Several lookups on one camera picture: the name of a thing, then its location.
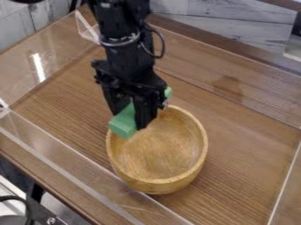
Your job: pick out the green rectangular block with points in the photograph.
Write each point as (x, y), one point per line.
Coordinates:
(121, 123)

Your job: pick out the black metal table bracket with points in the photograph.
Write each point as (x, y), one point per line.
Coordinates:
(43, 216)

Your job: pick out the clear acrylic tray enclosure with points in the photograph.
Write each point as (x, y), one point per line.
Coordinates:
(238, 88)

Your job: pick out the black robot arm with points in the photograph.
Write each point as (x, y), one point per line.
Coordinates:
(120, 13)

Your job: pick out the brown wooden bowl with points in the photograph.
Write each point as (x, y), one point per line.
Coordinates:
(159, 160)

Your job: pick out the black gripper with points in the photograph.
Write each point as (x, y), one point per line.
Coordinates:
(126, 72)

